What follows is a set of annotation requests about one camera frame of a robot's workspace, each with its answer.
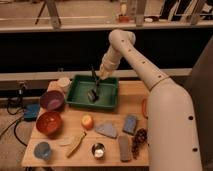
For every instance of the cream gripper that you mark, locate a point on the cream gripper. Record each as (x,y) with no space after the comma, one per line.
(103,73)

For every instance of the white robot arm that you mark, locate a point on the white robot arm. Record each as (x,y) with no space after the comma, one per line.
(172,132)

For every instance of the white paper cup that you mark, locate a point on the white paper cup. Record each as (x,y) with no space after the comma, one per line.
(64,83)

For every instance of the small metal cup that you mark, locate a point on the small metal cup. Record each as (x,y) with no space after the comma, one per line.
(98,150)

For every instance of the blue cup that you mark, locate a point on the blue cup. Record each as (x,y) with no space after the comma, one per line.
(43,151)

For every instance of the green plastic tray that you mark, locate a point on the green plastic tray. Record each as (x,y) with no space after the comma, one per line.
(84,93)

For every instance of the black spatula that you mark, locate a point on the black spatula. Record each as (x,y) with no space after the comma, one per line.
(93,94)

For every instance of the apple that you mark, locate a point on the apple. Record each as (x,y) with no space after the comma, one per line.
(87,122)

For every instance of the blue rectangular sponge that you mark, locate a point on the blue rectangular sponge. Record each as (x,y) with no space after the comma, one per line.
(130,124)

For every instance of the grey blue triangular sponge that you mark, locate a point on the grey blue triangular sponge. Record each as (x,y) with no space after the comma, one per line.
(106,129)

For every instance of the purple bowl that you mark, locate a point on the purple bowl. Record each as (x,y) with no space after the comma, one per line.
(52,100)

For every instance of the grey brown long block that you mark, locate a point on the grey brown long block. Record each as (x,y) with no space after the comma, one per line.
(124,148)

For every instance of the dark grape bunch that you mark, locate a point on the dark grape bunch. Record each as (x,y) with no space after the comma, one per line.
(137,141)

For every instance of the red bowl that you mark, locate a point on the red bowl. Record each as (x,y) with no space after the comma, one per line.
(49,122)

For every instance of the wooden spoon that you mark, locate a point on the wooden spoon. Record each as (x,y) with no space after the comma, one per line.
(75,143)

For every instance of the beige plastic spoon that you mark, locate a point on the beige plastic spoon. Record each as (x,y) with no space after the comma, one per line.
(65,141)

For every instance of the blue box on floor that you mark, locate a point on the blue box on floor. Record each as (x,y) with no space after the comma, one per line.
(31,112)

